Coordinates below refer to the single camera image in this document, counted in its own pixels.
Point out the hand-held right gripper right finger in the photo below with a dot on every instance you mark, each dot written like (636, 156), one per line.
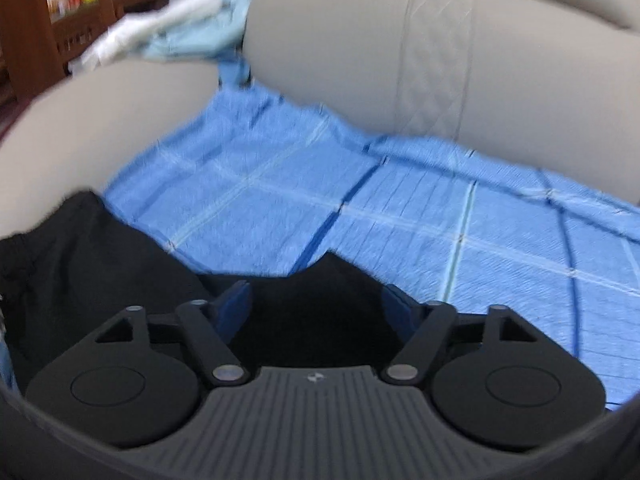
(397, 310)

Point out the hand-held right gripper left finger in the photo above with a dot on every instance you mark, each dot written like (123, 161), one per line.
(234, 310)

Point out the black pants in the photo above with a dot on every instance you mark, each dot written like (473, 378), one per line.
(100, 270)

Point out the blue checked blanket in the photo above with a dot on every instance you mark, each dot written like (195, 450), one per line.
(400, 220)

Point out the beige leather sofa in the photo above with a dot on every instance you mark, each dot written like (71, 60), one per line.
(350, 60)

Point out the light blue cloth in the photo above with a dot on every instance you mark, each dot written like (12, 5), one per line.
(205, 30)

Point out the white cloth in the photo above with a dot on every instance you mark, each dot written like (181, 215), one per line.
(150, 25)

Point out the brown wooden shelf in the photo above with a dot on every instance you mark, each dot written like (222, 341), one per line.
(30, 50)

